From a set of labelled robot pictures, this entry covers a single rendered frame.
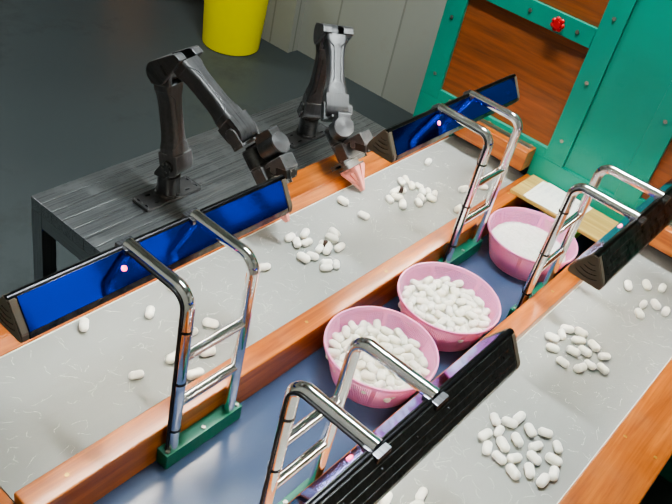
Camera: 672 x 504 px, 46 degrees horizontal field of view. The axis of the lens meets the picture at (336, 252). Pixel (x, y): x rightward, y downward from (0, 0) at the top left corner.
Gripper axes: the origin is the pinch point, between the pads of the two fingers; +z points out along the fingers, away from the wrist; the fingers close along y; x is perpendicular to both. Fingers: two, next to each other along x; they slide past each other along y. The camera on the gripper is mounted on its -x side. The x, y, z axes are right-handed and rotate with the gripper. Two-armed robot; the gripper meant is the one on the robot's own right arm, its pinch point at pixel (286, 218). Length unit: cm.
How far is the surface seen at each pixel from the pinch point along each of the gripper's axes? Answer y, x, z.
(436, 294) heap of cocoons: 17.3, -19.5, 33.8
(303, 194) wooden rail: 18.3, 10.1, -3.9
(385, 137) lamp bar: 12.5, -30.7, -7.0
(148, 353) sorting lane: -51, -1, 13
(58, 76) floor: 80, 202, -113
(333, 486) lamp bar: -71, -68, 35
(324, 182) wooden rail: 27.8, 10.4, -4.5
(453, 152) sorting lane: 83, 6, 5
